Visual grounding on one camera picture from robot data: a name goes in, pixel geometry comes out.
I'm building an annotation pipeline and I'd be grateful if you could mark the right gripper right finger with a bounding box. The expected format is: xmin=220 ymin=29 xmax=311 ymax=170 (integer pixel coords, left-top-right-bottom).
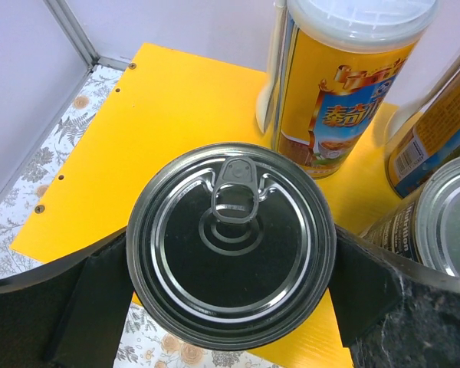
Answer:
xmin=329 ymin=227 xmax=460 ymax=367

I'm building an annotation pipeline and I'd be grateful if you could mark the silver pull-tab can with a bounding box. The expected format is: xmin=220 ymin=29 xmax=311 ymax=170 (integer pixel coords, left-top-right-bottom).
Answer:
xmin=126 ymin=143 xmax=337 ymax=350
xmin=360 ymin=157 xmax=460 ymax=278

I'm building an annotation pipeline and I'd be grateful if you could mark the tall can with plastic lid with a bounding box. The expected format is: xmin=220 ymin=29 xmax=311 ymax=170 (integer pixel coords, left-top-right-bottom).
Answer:
xmin=385 ymin=54 xmax=460 ymax=198

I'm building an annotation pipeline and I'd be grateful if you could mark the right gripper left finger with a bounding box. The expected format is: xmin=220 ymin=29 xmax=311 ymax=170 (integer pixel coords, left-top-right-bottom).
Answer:
xmin=0 ymin=228 xmax=133 ymax=367

